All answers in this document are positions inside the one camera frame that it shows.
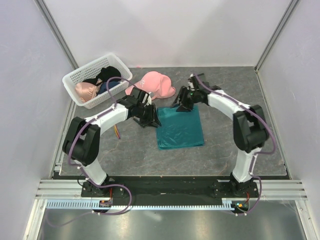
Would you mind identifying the aluminium frame rail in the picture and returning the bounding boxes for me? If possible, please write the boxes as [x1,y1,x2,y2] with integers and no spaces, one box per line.
[34,178,85,201]

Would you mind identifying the pink cloth in basket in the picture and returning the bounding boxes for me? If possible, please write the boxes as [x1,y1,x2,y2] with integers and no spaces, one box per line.
[75,82,100,103]

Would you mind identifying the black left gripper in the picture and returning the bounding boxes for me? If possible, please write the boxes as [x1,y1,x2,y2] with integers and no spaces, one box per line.
[136,103,162,129]

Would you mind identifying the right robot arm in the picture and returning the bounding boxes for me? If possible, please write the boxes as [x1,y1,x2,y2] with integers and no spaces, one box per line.
[171,73,270,197]

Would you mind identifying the pink baseball cap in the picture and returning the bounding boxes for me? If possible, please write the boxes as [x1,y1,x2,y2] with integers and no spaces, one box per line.
[134,71,176,100]

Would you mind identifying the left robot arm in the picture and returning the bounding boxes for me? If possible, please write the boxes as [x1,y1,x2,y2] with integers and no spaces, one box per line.
[62,87,161,197]

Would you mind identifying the teal satin napkin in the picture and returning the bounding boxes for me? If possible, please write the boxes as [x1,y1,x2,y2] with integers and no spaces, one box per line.
[156,106,205,150]

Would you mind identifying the white plastic basket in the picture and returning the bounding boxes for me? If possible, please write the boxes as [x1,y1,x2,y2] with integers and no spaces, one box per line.
[62,53,133,109]

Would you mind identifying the light blue cable duct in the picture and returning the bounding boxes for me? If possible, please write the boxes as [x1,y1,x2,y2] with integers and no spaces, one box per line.
[46,199,235,211]

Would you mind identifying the navy cloth in basket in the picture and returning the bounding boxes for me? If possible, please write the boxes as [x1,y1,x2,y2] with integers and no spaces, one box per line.
[97,81,121,95]

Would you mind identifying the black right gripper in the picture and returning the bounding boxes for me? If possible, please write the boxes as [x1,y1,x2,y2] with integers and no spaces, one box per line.
[170,86,199,113]

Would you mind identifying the black mounting base plate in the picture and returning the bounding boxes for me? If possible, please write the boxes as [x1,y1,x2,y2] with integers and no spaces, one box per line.
[81,175,259,199]

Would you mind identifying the black cloth in basket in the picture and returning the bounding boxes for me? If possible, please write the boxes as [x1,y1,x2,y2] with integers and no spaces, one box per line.
[96,66,122,82]

